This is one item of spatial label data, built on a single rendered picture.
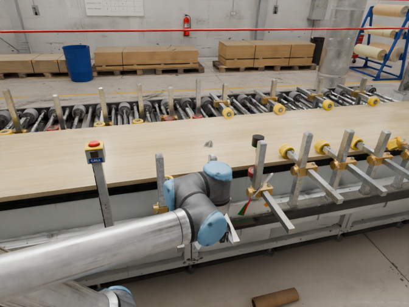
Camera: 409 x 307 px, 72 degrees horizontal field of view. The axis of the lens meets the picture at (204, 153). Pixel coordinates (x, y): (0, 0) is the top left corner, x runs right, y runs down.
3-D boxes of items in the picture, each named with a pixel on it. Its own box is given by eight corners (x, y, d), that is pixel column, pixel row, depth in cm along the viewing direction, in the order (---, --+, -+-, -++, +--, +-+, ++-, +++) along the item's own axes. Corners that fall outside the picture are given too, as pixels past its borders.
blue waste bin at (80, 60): (94, 82, 612) (88, 47, 576) (66, 83, 601) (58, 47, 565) (97, 75, 662) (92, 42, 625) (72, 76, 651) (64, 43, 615)
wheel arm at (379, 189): (386, 195, 137) (389, 189, 135) (380, 197, 136) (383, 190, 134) (323, 147, 178) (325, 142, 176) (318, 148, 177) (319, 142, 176)
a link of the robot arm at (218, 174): (195, 162, 87) (223, 155, 92) (195, 194, 94) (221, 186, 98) (210, 178, 80) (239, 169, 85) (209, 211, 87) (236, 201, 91)
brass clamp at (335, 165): (355, 169, 158) (358, 161, 156) (335, 172, 155) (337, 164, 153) (347, 163, 164) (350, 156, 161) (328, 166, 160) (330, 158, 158)
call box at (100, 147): (105, 164, 116) (102, 147, 112) (87, 165, 115) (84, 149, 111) (106, 155, 122) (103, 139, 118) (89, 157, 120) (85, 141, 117)
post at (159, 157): (168, 234, 147) (163, 155, 123) (161, 236, 147) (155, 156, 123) (167, 229, 150) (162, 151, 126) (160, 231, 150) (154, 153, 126)
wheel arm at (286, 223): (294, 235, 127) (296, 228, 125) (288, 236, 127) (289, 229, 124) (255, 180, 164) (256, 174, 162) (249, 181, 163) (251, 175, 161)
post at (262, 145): (255, 217, 159) (267, 142, 135) (250, 218, 158) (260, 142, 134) (253, 213, 162) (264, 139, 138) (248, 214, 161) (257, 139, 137)
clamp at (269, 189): (272, 195, 152) (273, 187, 150) (249, 199, 149) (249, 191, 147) (267, 189, 157) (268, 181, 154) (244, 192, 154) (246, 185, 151)
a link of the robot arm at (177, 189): (174, 197, 74) (214, 184, 79) (158, 175, 83) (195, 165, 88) (174, 223, 79) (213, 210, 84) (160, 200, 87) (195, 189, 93)
